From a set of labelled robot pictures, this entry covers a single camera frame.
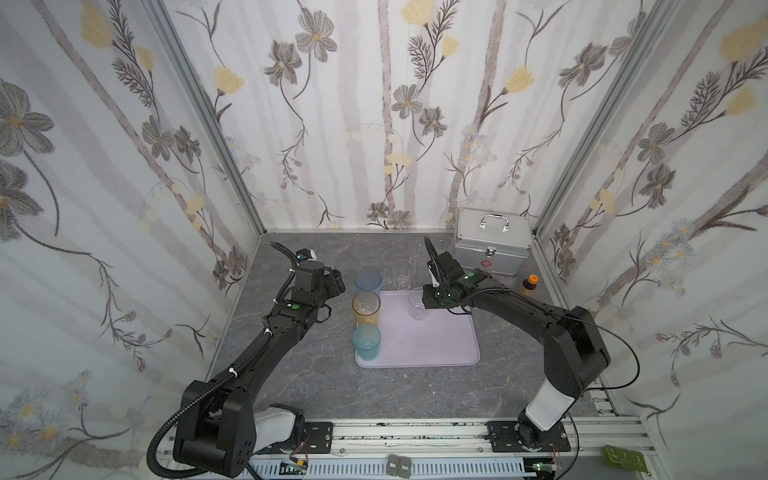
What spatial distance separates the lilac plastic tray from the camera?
89 cm

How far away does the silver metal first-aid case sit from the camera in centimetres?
100

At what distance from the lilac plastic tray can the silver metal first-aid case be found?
0.23 m
